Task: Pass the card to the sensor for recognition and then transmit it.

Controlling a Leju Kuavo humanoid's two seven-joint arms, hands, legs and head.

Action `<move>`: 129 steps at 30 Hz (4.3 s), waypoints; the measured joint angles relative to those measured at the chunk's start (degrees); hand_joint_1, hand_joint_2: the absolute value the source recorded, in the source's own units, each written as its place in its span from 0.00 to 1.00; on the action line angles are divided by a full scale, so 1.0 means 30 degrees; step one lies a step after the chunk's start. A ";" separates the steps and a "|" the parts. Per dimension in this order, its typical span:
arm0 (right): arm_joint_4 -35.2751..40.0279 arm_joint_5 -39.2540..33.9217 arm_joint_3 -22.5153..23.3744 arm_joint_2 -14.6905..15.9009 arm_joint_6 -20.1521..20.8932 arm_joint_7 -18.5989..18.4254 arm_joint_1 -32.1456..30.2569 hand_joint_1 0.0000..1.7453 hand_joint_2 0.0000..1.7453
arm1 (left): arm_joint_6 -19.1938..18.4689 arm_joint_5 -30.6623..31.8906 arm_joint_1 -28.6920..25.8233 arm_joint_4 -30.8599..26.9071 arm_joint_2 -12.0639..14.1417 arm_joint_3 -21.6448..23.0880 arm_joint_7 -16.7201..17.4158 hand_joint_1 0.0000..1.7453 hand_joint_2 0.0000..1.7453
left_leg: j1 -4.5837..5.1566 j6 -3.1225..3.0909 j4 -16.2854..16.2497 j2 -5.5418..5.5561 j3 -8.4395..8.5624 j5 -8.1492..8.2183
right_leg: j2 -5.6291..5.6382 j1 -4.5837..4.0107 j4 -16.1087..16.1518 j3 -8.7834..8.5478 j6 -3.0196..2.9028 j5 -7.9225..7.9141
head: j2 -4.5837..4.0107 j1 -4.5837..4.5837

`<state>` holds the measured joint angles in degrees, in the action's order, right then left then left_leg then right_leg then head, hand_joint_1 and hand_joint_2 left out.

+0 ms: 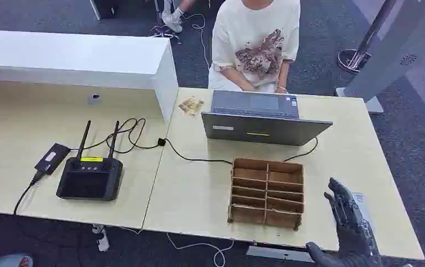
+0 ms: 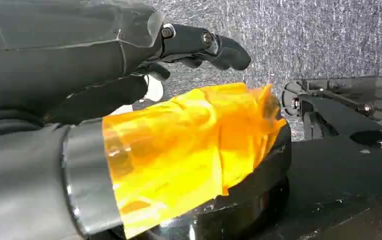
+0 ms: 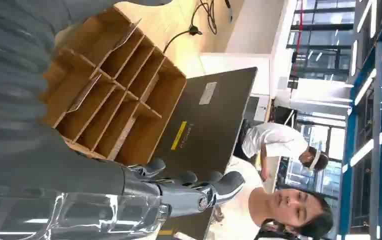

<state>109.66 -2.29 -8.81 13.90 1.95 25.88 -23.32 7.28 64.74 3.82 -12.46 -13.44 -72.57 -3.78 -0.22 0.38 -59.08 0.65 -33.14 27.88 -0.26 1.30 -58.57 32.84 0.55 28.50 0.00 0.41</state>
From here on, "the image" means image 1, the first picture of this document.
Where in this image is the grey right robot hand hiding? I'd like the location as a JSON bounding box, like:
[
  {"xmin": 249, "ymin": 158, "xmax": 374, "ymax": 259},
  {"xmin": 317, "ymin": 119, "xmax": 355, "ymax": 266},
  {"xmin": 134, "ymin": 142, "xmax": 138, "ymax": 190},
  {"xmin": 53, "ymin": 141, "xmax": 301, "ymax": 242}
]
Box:
[{"xmin": 305, "ymin": 177, "xmax": 383, "ymax": 267}]

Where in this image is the grey desk foot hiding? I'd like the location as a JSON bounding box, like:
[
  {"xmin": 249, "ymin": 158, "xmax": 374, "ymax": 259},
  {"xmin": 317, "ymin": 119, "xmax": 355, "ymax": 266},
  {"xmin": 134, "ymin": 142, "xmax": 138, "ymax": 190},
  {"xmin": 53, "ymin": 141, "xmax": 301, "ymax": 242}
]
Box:
[{"xmin": 245, "ymin": 245, "xmax": 314, "ymax": 264}]

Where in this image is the wooden card box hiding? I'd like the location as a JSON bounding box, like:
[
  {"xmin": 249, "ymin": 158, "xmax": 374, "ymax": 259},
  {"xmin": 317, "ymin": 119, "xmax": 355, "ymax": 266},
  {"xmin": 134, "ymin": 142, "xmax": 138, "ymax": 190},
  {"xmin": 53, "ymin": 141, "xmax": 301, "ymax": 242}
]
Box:
[{"xmin": 227, "ymin": 158, "xmax": 305, "ymax": 232}]

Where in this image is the grey laptop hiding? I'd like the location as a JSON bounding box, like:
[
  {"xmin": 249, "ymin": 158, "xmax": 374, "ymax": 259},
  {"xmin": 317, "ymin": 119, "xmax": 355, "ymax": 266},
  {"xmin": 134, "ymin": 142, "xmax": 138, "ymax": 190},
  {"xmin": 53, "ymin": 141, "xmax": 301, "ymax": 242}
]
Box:
[{"xmin": 201, "ymin": 90, "xmax": 334, "ymax": 147}]

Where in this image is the white standing panel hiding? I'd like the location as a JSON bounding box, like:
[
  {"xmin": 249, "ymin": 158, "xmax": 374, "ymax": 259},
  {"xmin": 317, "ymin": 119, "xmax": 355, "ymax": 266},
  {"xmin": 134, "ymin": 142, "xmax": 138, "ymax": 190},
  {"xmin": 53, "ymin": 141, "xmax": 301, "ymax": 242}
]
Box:
[{"xmin": 335, "ymin": 0, "xmax": 425, "ymax": 114}]

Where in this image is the tan stack of cards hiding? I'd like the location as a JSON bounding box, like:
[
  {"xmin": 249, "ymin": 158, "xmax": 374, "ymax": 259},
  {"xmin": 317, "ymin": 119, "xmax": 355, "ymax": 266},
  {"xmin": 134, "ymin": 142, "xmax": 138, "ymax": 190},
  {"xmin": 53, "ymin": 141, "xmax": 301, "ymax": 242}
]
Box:
[{"xmin": 177, "ymin": 96, "xmax": 205, "ymax": 116}]

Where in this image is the person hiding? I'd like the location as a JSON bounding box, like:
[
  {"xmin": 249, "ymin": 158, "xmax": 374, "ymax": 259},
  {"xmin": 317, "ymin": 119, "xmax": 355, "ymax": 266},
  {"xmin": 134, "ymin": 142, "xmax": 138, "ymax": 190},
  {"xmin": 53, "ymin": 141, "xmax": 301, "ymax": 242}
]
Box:
[{"xmin": 207, "ymin": 0, "xmax": 302, "ymax": 94}]

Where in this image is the white plug under desk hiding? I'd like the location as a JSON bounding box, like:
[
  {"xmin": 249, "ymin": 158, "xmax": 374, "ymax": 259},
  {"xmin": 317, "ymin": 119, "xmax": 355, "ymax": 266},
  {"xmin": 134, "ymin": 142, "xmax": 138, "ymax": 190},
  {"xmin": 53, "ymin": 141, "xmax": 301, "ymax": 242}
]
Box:
[{"xmin": 92, "ymin": 224, "xmax": 110, "ymax": 253}]

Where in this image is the black remote controller with antennas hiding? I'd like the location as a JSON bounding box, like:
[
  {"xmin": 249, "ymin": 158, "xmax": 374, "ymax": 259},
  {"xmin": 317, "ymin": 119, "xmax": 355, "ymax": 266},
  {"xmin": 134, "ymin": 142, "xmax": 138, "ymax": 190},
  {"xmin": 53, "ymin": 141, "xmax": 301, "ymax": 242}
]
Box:
[{"xmin": 56, "ymin": 120, "xmax": 124, "ymax": 202}]

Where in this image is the metal chair base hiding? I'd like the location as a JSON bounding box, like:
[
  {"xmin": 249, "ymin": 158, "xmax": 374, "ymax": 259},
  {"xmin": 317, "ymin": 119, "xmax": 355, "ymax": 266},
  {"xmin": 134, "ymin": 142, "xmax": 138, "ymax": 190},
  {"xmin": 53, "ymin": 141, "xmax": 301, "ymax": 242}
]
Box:
[{"xmin": 150, "ymin": 0, "xmax": 182, "ymax": 45}]

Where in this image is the person's foot in white shoe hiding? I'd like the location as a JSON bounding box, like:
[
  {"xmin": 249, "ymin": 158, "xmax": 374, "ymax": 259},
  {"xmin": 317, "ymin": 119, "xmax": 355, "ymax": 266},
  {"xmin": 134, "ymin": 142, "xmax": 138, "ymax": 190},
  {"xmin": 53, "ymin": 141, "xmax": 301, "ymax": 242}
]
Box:
[{"xmin": 160, "ymin": 0, "xmax": 195, "ymax": 34}]

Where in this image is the black power adapter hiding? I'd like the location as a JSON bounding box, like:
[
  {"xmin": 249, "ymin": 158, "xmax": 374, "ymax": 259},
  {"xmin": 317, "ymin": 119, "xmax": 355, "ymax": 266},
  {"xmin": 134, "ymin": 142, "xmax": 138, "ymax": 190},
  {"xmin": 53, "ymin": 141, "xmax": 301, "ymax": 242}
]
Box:
[{"xmin": 34, "ymin": 143, "xmax": 72, "ymax": 176}]

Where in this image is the white desk partition shelf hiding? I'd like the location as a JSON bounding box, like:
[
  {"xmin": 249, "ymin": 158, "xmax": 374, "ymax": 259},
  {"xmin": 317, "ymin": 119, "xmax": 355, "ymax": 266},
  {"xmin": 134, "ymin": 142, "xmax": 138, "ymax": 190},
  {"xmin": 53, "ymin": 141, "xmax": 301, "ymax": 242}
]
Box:
[{"xmin": 0, "ymin": 29, "xmax": 179, "ymax": 124}]

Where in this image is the black box with white edge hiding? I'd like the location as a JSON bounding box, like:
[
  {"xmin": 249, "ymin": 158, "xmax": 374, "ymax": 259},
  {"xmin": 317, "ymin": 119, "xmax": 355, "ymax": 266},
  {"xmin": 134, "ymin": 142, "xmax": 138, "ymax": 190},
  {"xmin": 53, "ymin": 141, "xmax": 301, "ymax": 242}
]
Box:
[{"xmin": 89, "ymin": 0, "xmax": 119, "ymax": 21}]

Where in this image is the pale shoe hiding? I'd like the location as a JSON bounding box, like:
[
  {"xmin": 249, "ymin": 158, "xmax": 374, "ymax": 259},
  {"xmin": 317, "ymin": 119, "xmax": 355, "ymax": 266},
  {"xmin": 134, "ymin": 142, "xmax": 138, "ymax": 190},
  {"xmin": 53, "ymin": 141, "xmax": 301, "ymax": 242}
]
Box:
[{"xmin": 0, "ymin": 253, "xmax": 34, "ymax": 267}]

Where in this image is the white floor cable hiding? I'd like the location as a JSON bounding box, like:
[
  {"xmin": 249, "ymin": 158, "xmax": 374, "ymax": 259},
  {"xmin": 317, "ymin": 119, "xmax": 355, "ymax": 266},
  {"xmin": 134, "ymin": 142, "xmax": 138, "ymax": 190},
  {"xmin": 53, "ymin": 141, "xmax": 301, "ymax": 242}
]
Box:
[
  {"xmin": 182, "ymin": 13, "xmax": 212, "ymax": 71},
  {"xmin": 120, "ymin": 226, "xmax": 235, "ymax": 267}
]

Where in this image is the long black looped cable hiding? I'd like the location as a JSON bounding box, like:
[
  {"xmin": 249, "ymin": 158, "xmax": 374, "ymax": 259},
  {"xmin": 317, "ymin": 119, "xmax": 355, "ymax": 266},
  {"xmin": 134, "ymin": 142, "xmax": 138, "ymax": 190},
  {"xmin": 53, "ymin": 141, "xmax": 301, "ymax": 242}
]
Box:
[{"xmin": 69, "ymin": 117, "xmax": 319, "ymax": 165}]

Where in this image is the metal stanchion post with base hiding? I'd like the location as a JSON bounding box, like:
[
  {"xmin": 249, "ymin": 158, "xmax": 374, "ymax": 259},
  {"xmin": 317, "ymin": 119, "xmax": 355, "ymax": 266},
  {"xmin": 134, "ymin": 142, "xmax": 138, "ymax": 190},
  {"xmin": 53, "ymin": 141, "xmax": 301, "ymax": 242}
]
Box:
[{"xmin": 337, "ymin": 0, "xmax": 398, "ymax": 73}]

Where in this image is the black adapter power cable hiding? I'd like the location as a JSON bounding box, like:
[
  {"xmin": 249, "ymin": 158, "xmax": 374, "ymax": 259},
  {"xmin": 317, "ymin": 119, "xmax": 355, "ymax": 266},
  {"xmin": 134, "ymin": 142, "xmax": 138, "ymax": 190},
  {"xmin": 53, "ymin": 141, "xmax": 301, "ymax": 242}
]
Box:
[{"xmin": 13, "ymin": 170, "xmax": 47, "ymax": 216}]

